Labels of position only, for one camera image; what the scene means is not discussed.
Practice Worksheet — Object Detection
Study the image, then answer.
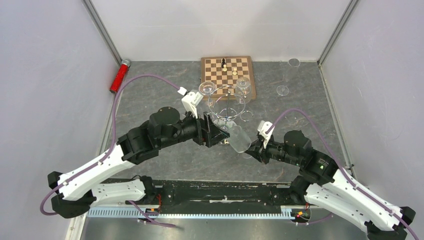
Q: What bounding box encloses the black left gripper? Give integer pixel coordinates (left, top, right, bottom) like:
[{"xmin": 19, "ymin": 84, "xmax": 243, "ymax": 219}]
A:
[{"xmin": 158, "ymin": 107, "xmax": 231, "ymax": 149}]

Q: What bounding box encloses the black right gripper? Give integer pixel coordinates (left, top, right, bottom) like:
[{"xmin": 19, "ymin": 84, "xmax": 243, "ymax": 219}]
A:
[{"xmin": 243, "ymin": 134, "xmax": 302, "ymax": 167}]

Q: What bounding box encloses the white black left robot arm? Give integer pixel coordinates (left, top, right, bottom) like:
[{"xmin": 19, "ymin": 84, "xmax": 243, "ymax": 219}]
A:
[{"xmin": 47, "ymin": 106, "xmax": 230, "ymax": 219}]

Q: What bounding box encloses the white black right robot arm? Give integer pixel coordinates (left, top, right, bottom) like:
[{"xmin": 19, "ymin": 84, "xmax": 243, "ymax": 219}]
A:
[{"xmin": 246, "ymin": 130, "xmax": 416, "ymax": 240}]

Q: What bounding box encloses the chrome wine glass rack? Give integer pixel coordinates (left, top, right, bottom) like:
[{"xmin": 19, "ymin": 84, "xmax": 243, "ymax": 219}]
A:
[{"xmin": 207, "ymin": 85, "xmax": 253, "ymax": 130}]

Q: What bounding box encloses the wooden chessboard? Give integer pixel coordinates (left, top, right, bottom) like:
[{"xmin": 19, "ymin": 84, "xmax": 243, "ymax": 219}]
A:
[{"xmin": 200, "ymin": 55, "xmax": 257, "ymax": 99}]

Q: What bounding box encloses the red cylindrical can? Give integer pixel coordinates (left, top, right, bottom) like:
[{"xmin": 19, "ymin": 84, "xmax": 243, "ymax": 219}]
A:
[{"xmin": 109, "ymin": 59, "xmax": 132, "ymax": 94}]

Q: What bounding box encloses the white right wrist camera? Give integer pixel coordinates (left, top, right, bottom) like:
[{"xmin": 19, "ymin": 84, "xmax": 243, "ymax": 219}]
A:
[{"xmin": 257, "ymin": 120, "xmax": 274, "ymax": 149}]

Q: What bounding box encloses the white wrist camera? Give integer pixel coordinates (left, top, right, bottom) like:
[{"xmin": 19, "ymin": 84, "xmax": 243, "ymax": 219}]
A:
[
  {"xmin": 257, "ymin": 120, "xmax": 274, "ymax": 149},
  {"xmin": 181, "ymin": 90, "xmax": 204, "ymax": 119}
]

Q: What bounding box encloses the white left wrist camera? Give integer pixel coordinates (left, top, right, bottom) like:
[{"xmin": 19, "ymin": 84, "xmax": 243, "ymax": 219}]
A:
[{"xmin": 181, "ymin": 90, "xmax": 204, "ymax": 119}]

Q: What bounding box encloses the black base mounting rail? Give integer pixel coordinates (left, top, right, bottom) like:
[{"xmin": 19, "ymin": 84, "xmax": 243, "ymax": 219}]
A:
[{"xmin": 99, "ymin": 178, "xmax": 322, "ymax": 215}]

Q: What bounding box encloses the white slotted cable duct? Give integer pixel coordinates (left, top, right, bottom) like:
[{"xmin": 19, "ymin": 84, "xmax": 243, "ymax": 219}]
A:
[{"xmin": 87, "ymin": 207, "xmax": 295, "ymax": 220}]

